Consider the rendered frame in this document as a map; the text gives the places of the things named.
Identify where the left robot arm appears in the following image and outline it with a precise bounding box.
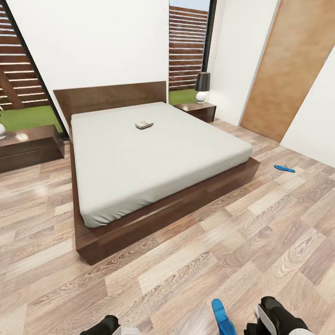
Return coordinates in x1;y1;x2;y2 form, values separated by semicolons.
79;315;141;335

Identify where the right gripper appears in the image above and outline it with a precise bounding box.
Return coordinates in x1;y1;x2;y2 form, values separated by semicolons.
244;319;264;335

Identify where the sandal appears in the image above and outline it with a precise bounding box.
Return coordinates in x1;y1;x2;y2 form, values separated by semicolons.
212;299;237;335
274;165;296;173

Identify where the hardback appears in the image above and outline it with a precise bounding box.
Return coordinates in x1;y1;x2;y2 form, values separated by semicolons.
135;120;153;128

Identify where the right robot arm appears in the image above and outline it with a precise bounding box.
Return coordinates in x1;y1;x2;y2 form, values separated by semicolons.
244;296;314;335

